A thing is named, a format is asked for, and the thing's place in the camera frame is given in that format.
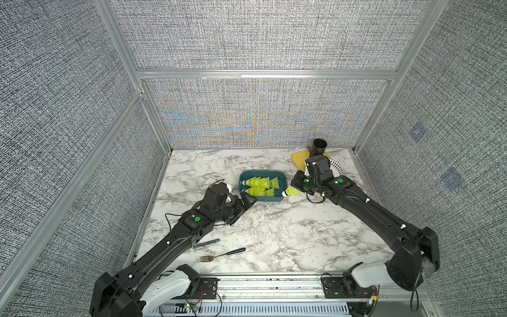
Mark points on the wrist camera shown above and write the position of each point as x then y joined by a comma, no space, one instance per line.
216,196
319,166

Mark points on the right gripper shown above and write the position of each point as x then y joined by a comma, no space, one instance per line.
297,179

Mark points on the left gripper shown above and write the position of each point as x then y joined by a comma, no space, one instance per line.
240,209

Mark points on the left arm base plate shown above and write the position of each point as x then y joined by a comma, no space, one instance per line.
204,288

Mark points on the white patterned bowl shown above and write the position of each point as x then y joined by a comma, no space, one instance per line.
336,168

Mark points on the yellow shuttlecock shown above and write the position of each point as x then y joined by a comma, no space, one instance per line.
257,182
291,191
260,192

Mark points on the aluminium front rail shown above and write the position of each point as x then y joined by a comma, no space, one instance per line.
296,287

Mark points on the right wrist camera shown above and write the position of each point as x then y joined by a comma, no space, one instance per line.
319,166

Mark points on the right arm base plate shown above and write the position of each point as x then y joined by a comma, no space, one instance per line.
340,288

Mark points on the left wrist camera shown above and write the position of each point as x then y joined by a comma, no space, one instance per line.
216,196

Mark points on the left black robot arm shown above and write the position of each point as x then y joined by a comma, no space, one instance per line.
138,289

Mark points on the black cup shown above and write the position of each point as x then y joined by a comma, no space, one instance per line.
318,147

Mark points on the yellow tray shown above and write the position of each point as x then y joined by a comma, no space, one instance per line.
299,159

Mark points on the black handled fork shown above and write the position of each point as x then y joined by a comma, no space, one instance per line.
210,258

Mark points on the teal pen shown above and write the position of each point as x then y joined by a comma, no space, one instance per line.
206,244

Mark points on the yellow shuttlecock edge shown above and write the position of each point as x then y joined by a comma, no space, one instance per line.
274,183

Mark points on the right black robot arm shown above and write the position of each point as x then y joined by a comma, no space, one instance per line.
416,253

